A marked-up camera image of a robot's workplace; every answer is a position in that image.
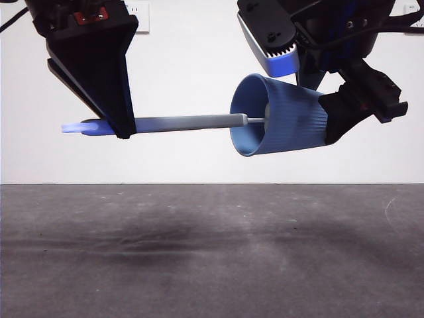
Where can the blue ribbed plastic cup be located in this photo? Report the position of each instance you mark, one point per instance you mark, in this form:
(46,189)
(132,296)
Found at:
(291,122)

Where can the grey cup brush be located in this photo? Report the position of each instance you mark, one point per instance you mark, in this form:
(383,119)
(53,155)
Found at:
(185,122)

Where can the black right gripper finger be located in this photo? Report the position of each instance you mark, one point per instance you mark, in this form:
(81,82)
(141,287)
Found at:
(308,79)
(351,109)

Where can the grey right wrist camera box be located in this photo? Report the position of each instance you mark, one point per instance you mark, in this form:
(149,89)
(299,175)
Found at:
(265,30)

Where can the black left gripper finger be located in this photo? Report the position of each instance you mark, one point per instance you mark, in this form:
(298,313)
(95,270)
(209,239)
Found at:
(99,73)
(73,86)

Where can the white wall socket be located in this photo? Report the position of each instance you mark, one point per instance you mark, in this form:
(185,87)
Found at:
(418,20)
(143,20)

